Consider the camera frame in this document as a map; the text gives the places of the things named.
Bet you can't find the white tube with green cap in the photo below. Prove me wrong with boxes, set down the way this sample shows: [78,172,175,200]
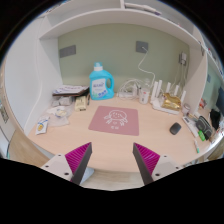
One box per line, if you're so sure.
[193,138,200,154]

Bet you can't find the white remote control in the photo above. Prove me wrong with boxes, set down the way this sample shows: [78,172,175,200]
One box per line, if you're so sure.
[181,115,199,138]

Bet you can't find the grey wall socket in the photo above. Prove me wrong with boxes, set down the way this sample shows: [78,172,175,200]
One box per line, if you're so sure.
[135,40,149,54]

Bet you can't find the clear plastic bag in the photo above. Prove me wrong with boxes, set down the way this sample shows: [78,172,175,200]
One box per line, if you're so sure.
[46,105,73,128]

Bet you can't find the small beige box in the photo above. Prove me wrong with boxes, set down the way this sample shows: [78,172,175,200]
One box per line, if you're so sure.
[74,96,88,112]

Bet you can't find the white wall cable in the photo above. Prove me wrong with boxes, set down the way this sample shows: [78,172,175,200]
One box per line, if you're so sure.
[137,46,157,88]

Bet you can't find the blue detergent bottle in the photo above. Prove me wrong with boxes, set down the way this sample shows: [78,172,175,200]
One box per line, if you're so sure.
[88,62,115,101]

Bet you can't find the black bag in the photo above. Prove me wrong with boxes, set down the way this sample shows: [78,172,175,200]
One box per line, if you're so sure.
[209,108,222,130]

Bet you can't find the grey blank wall plate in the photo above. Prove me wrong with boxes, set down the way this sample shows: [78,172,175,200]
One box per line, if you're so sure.
[59,44,77,59]

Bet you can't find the black monitor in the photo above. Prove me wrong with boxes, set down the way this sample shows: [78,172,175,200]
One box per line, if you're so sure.
[215,86,224,116]

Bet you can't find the white wall charger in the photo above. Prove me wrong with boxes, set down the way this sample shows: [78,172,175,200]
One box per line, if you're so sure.
[179,52,188,66]

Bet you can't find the grey green-trimmed pouch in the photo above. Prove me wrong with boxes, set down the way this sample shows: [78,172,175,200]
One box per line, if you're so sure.
[195,115,214,140]

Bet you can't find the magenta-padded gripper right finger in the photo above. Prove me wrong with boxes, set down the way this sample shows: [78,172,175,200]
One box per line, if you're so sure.
[132,142,184,186]

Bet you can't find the gold foil bag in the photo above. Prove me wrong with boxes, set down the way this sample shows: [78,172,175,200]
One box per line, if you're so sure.
[162,93,183,112]

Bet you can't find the white router with antennas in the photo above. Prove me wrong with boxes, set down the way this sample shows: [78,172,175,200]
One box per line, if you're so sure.
[150,79,187,116]

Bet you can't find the white and yellow packet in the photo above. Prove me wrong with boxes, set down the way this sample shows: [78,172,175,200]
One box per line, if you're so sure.
[35,116,50,136]

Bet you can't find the white power strip with cables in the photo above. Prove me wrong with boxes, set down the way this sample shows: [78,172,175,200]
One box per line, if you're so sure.
[117,78,139,100]

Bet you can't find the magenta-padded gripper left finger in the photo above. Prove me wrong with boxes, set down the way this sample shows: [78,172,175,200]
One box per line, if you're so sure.
[40,142,93,186]

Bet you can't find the clear plastic bottle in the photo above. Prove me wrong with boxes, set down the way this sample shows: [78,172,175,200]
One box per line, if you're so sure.
[139,78,152,105]

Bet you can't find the black computer mouse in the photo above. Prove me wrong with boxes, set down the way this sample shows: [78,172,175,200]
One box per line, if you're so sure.
[169,122,182,136]

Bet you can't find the pink printed mouse pad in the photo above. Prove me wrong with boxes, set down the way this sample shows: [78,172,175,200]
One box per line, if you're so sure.
[88,105,140,137]

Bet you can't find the white desk hutch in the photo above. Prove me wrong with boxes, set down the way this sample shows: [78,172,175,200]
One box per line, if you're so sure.
[3,0,209,134]

